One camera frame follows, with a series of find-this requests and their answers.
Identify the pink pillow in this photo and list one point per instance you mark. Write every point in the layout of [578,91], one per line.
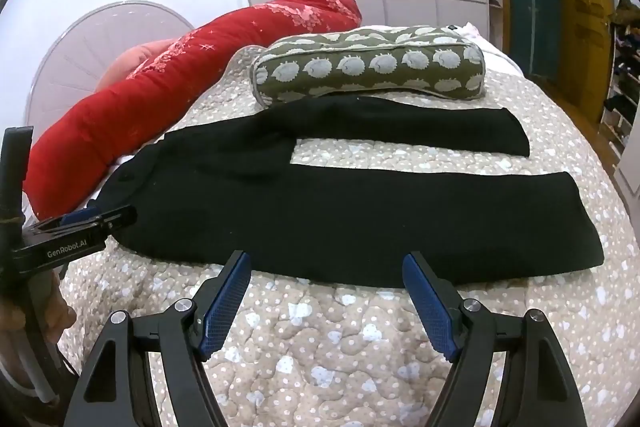
[130,62]

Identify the beige spotted bed quilt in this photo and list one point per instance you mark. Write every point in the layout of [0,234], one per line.
[325,357]

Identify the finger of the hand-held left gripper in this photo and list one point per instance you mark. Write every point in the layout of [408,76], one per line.
[82,217]
[120,217]

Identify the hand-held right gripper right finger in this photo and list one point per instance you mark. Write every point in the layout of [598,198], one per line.
[430,307]

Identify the person's left hand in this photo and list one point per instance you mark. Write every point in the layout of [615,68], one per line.
[55,307]

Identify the green patterned bolster pillow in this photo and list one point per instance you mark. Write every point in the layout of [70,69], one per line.
[370,64]

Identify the shoe rack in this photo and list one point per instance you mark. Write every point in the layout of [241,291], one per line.
[625,72]

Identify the red floral quilt roll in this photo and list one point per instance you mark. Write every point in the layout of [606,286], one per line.
[150,92]

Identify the round white headboard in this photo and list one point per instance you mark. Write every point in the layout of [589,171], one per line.
[75,52]

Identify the yellow wooden door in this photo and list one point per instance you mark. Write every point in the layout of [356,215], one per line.
[585,17]

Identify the black pants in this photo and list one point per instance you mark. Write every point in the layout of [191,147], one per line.
[300,207]

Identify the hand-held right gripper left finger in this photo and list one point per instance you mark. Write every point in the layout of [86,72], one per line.
[225,302]

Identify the white bed sheet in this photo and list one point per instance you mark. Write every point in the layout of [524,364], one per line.
[492,49]

